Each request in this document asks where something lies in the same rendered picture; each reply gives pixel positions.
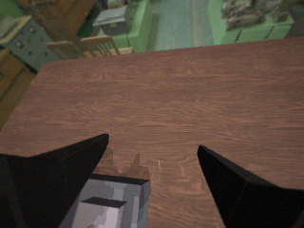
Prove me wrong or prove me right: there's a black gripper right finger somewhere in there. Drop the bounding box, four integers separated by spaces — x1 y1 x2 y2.
197 145 304 228

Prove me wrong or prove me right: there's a grey open box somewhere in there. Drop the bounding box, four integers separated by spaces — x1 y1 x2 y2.
59 174 150 228

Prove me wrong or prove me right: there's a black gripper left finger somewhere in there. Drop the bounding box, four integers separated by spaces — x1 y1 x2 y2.
0 133 109 228

